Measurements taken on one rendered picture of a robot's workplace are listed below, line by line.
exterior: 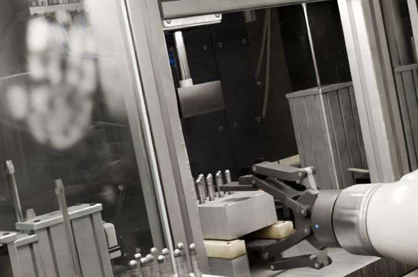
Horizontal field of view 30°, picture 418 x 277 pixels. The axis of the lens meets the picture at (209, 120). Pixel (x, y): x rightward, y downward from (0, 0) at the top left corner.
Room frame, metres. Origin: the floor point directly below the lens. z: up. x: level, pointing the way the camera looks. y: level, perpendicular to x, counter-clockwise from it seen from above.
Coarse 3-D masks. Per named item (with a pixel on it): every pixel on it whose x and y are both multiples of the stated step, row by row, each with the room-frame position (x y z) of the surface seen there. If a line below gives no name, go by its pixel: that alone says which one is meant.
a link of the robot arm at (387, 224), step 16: (416, 176) 0.90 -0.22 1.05; (384, 192) 0.91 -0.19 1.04; (400, 192) 0.88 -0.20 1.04; (416, 192) 0.86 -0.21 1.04; (368, 208) 0.91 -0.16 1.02; (384, 208) 0.89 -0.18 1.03; (400, 208) 0.87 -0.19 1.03; (416, 208) 0.85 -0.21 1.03; (368, 224) 0.90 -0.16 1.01; (384, 224) 0.88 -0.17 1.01; (400, 224) 0.86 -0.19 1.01; (416, 224) 0.85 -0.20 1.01; (384, 240) 0.88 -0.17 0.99; (400, 240) 0.86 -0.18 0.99; (416, 240) 0.85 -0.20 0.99; (384, 256) 0.92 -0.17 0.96; (400, 256) 0.88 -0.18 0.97; (416, 256) 0.86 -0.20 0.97
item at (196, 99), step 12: (180, 36) 1.19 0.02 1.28; (180, 48) 1.19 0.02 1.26; (180, 60) 1.19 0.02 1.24; (180, 72) 1.19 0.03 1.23; (180, 84) 1.19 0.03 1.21; (192, 84) 1.19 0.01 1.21; (204, 84) 1.18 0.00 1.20; (216, 84) 1.19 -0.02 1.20; (180, 96) 1.15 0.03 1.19; (192, 96) 1.16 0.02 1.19; (204, 96) 1.17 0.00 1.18; (216, 96) 1.19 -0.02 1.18; (180, 108) 1.15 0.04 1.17; (192, 108) 1.16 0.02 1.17; (204, 108) 1.17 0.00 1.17; (216, 108) 1.19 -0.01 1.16
